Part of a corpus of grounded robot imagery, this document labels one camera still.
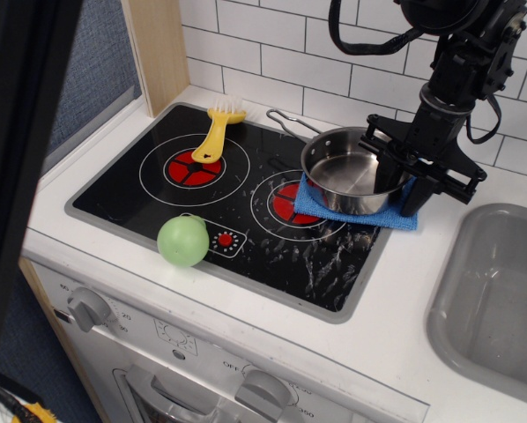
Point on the wooden side post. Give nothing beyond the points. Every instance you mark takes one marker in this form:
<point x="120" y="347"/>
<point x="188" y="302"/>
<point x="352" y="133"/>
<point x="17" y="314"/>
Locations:
<point x="157" y="42"/>

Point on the yellow object bottom left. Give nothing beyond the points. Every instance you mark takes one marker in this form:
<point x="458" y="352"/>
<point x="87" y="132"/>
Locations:
<point x="34" y="413"/>

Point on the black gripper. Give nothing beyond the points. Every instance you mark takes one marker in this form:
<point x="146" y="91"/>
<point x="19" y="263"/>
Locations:
<point x="427" y="149"/>

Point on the blue towel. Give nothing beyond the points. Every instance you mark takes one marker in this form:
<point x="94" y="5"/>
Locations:
<point x="305" y="203"/>

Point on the green toy pear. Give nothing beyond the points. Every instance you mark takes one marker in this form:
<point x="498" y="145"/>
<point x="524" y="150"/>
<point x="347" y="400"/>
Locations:
<point x="183" y="241"/>

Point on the stainless steel pot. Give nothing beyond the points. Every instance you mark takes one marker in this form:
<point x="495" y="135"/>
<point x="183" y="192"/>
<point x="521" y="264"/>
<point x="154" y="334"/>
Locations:
<point x="341" y="170"/>

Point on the grey oven knob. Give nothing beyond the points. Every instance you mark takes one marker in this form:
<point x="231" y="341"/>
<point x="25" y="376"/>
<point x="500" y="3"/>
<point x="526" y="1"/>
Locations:
<point x="87" y="308"/>
<point x="263" y="394"/>

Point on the grey right oven knob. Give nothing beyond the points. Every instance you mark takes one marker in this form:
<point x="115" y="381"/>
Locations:
<point x="263" y="394"/>

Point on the white toy oven front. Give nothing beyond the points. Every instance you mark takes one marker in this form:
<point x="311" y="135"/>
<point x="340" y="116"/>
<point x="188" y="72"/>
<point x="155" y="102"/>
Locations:
<point x="141" y="368"/>

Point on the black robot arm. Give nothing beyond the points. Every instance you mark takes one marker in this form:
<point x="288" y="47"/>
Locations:
<point x="472" y="62"/>

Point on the black toy stovetop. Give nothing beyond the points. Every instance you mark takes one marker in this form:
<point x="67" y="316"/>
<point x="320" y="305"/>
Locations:
<point x="246" y="199"/>

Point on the grey sink basin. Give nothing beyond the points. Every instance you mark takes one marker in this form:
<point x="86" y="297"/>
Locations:
<point x="477" y="324"/>

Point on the grey left oven knob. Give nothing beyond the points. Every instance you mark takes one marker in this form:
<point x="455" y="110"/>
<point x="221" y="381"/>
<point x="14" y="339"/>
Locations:
<point x="87" y="308"/>

